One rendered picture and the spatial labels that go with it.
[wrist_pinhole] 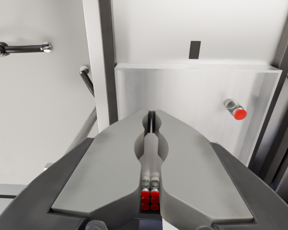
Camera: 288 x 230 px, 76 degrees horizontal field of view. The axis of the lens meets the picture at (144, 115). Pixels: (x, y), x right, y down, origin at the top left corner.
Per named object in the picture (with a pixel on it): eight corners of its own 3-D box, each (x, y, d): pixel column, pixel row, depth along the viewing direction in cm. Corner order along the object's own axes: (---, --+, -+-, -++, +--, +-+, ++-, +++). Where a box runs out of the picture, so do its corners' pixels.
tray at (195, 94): (226, 197, 48) (232, 210, 45) (126, 193, 49) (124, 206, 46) (269, 65, 31) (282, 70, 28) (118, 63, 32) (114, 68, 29)
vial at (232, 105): (235, 108, 35) (244, 120, 32) (223, 108, 36) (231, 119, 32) (237, 98, 34) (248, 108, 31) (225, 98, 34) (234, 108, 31)
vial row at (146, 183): (214, 184, 45) (220, 201, 41) (141, 181, 46) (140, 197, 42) (216, 178, 44) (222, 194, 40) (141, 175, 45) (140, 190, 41)
